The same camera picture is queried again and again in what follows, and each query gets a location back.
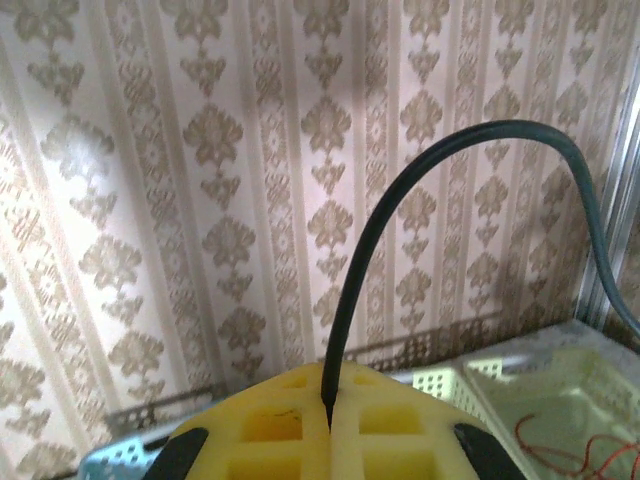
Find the yellow-green plastic basket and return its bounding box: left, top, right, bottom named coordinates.
left=410, top=368, right=494, bottom=436
left=462, top=347, right=640, bottom=480

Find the black cable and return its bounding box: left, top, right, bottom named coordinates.
left=319, top=119, right=640, bottom=432

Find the aluminium frame post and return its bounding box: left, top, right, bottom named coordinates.
left=577, top=64, right=640, bottom=331

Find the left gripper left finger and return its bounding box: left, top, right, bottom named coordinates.
left=147, top=363, right=332, bottom=480

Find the blue plastic basket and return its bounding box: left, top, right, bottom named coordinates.
left=79, top=433, right=174, bottom=480

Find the red cable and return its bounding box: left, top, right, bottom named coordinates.
left=513, top=413, right=640, bottom=480

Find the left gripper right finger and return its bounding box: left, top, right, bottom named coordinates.
left=329, top=362, right=529, bottom=480

